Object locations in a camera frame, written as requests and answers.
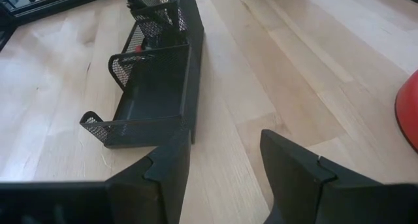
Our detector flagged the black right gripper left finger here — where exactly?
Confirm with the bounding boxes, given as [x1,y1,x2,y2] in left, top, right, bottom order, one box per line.
[0,129,192,224]

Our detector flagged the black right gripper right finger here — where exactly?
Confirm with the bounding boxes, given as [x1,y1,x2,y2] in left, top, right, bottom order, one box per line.
[259,129,418,224]

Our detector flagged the black mesh desk organizer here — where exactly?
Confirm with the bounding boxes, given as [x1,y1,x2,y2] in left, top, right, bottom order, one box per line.
[79,0,205,149]

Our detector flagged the red desk lamp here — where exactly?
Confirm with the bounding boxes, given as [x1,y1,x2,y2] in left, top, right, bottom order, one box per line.
[394,69,418,154]

